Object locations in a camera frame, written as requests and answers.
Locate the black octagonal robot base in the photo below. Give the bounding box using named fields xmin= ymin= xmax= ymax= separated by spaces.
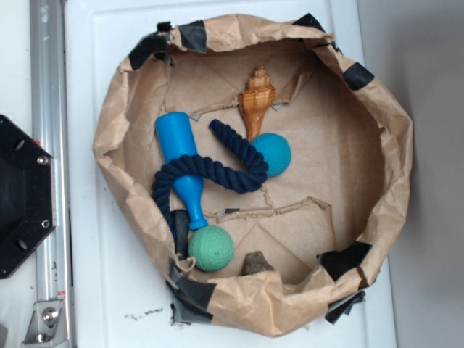
xmin=1 ymin=115 xmax=54 ymax=279

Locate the blue rubber ball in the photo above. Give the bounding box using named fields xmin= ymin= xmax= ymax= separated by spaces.
xmin=252 ymin=133 xmax=291 ymax=178

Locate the blue plastic bottle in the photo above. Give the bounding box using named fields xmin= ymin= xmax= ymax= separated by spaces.
xmin=153 ymin=112 xmax=208 ymax=231

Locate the green dimpled ball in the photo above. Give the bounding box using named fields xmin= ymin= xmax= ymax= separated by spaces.
xmin=188 ymin=225 xmax=234 ymax=273

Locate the orange conch shell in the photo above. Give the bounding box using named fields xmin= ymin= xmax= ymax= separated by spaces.
xmin=239 ymin=65 xmax=276 ymax=141

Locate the brown rock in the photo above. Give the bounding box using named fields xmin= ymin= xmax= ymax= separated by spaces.
xmin=241 ymin=251 xmax=276 ymax=276

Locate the brown paper bag basin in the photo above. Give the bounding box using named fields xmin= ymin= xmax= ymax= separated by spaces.
xmin=94 ymin=14 xmax=413 ymax=337

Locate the dark blue twisted rope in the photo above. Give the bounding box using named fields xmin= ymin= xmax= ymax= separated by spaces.
xmin=151 ymin=118 xmax=270 ymax=257

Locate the aluminium extrusion rail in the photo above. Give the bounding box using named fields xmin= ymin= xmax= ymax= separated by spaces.
xmin=30 ymin=1 xmax=75 ymax=347

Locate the metal corner bracket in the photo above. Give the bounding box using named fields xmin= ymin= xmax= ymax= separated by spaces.
xmin=21 ymin=300 xmax=67 ymax=347

